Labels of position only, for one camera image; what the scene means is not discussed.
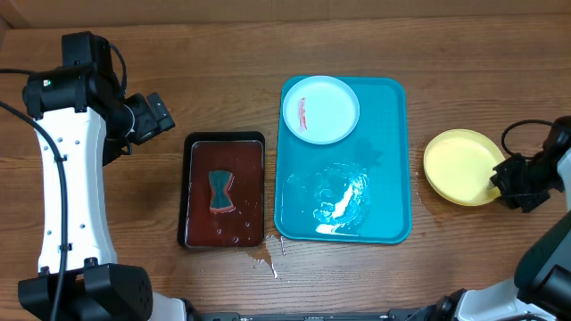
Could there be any teal plastic tray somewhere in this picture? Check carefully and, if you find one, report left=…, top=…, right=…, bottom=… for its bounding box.
left=274, top=77, right=412, bottom=244

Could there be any yellow plate front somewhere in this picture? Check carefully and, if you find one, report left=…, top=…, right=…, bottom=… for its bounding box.
left=427, top=176, right=499, bottom=206

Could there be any green and orange sponge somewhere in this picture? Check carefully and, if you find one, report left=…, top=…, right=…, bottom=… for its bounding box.
left=209, top=170, right=235, bottom=214

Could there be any yellow plate back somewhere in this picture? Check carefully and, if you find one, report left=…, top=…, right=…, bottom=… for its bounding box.
left=423, top=129, right=505, bottom=200

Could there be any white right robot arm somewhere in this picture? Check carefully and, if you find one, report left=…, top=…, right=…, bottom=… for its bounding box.
left=450, top=116, right=570, bottom=320

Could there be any yellow plate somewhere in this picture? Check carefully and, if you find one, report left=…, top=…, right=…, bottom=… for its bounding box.
left=427, top=176, right=499, bottom=206
left=423, top=129, right=505, bottom=200

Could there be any black tray with brown water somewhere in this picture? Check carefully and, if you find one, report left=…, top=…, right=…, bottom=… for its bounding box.
left=177, top=131, right=265, bottom=249

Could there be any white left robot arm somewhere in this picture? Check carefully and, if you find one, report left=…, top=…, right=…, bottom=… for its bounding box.
left=18, top=65, right=188, bottom=320

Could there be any light blue plate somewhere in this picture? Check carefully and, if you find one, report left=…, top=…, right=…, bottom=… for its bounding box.
left=281, top=76, right=360, bottom=144

